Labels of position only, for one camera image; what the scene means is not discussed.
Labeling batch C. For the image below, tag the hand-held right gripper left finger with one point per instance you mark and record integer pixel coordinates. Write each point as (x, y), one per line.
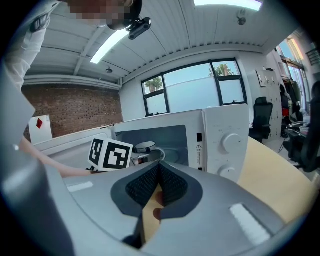
(100, 207)

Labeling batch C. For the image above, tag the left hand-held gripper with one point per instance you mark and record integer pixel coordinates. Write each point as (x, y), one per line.
(112, 156)

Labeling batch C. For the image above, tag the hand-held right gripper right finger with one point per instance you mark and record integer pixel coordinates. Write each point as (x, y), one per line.
(212, 212)

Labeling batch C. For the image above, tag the white mug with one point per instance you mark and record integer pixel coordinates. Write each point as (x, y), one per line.
(145, 145)

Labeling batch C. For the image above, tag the white microwave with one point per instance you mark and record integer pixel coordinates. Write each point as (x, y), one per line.
(225, 130)

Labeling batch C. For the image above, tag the person's left forearm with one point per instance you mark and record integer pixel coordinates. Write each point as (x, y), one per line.
(50, 162)

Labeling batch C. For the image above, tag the person's right hand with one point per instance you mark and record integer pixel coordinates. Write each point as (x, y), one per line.
(159, 200)

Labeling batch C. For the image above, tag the white board with red diamond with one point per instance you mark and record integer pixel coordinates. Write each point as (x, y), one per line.
(40, 130)

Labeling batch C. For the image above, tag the grey ceiling spot lamp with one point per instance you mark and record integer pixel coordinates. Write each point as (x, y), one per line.
(241, 18)
(109, 70)

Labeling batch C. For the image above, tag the black office chair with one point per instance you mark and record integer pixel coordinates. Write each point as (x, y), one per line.
(303, 142)
(261, 120)

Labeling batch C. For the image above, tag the black framed window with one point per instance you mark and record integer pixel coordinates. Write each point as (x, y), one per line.
(192, 87)

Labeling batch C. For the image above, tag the rectangular ceiling light panel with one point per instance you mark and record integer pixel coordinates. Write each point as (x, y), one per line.
(110, 47)
(225, 3)

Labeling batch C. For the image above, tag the person's white shirt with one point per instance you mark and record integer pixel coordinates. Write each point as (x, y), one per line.
(22, 55)

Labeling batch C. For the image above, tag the rack of hanging clothes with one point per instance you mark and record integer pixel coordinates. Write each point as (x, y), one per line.
(290, 100)

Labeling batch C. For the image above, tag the person's head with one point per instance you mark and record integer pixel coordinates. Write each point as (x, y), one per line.
(100, 12)

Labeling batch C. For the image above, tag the black head-mounted camera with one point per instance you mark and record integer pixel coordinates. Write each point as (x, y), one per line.
(138, 28)

